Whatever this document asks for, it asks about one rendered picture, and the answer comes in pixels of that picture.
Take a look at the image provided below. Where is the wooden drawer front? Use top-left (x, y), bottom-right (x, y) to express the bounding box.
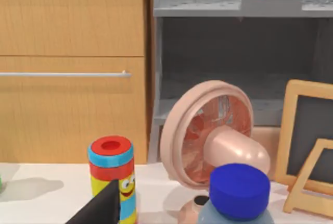
top-left (0, 56), bottom-right (145, 164)

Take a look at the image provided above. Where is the long metal handle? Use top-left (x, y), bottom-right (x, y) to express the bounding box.
top-left (0, 70), bottom-right (132, 79)

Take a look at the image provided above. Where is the grey open shelf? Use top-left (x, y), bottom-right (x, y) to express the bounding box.
top-left (147, 0), bottom-right (333, 163)

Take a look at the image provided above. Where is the wooden cupboard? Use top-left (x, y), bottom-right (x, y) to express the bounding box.
top-left (0, 0), bottom-right (162, 165)

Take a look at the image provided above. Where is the bottle with blue cap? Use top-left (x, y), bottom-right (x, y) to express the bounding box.
top-left (197, 163), bottom-right (276, 224)

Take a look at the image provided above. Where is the pink desk fan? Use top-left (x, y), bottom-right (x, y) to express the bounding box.
top-left (159, 80), bottom-right (281, 224)

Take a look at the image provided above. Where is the colourful stacked ring tower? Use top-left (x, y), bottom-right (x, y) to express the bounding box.
top-left (87, 135), bottom-right (138, 224)

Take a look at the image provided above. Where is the wooden framed blackboard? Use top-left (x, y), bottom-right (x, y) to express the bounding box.
top-left (274, 79), bottom-right (333, 215)

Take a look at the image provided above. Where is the wooden cupboard door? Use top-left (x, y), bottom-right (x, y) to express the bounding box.
top-left (0, 0), bottom-right (145, 57)

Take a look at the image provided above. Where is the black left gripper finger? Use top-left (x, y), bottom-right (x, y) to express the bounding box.
top-left (65, 179), bottom-right (121, 224)

